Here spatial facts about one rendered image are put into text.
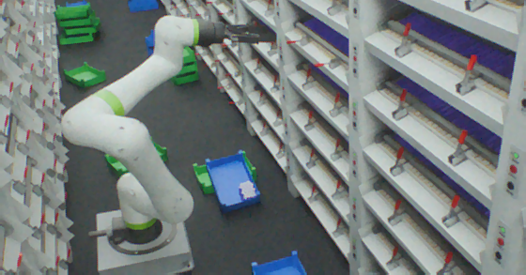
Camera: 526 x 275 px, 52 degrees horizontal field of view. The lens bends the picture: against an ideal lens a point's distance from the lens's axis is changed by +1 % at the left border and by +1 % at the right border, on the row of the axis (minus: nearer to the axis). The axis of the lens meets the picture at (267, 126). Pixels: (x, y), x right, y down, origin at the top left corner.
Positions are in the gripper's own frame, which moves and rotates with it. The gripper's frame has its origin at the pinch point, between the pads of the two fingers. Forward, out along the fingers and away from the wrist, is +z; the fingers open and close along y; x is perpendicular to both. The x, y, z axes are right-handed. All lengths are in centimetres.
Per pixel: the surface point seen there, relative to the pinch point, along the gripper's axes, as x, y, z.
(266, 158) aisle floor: -96, -73, 39
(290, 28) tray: -6.3, -30.0, 23.3
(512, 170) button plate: 3, 105, 18
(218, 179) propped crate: -96, -54, 5
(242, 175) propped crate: -93, -52, 18
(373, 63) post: 2.9, 39.7, 21.9
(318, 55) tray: -7.7, 1.9, 22.2
